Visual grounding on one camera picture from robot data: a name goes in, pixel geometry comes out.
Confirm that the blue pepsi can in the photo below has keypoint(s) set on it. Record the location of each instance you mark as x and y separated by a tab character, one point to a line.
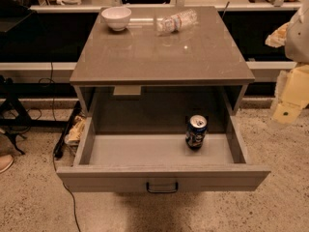
196	130

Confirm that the clear plastic water bottle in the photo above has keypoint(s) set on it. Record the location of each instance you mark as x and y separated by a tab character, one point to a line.
177	22

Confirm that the black drawer handle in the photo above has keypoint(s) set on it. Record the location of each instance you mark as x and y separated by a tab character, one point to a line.
162	189

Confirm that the crumpled paper trash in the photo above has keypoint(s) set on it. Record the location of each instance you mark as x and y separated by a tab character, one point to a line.
74	135

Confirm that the grey cabinet with counter top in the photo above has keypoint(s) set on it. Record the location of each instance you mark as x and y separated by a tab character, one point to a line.
204	54

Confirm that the white ceramic bowl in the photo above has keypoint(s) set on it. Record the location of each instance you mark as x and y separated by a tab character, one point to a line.
116	18

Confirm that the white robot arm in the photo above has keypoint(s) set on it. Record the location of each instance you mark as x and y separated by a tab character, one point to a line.
297	38

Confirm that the grey open top drawer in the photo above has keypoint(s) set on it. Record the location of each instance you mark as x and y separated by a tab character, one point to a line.
129	141

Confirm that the black power strip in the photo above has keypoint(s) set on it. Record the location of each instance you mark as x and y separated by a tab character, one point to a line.
58	152

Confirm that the tan shoe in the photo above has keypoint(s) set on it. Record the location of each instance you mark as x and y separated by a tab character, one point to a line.
6	162

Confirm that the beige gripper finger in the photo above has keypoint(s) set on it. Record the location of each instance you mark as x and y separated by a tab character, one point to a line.
278	37
291	94

